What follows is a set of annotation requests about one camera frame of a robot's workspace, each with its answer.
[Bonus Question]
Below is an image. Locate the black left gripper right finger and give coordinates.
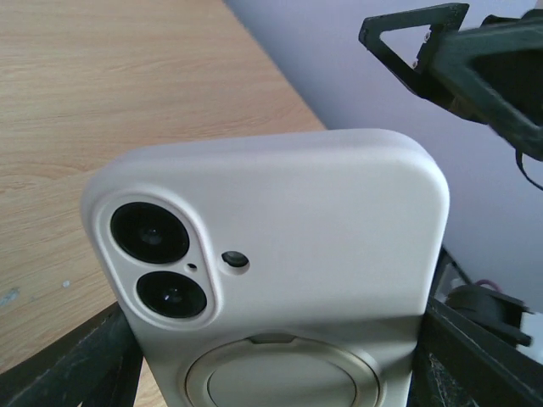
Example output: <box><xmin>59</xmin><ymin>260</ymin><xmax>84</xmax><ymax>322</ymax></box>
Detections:
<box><xmin>408</xmin><ymin>298</ymin><xmax>542</xmax><ymax>406</ymax></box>

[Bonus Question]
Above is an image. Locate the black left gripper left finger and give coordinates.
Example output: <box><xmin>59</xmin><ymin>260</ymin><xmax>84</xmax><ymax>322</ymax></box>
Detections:
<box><xmin>1</xmin><ymin>308</ymin><xmax>143</xmax><ymax>406</ymax></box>

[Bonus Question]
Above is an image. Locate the black phone from white case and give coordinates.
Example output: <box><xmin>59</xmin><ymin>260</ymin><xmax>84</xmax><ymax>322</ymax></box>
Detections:
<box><xmin>109</xmin><ymin>201</ymin><xmax>216</xmax><ymax>320</ymax></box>

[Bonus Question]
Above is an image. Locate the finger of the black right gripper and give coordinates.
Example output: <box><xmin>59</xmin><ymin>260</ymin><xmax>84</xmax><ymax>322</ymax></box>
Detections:
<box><xmin>358</xmin><ymin>3</ymin><xmax>470</xmax><ymax>103</ymax></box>
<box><xmin>431</xmin><ymin>16</ymin><xmax>542</xmax><ymax>161</ymax></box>

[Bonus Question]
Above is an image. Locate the white phone case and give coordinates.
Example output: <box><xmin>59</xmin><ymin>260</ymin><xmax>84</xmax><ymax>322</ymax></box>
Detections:
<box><xmin>81</xmin><ymin>129</ymin><xmax>450</xmax><ymax>406</ymax></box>

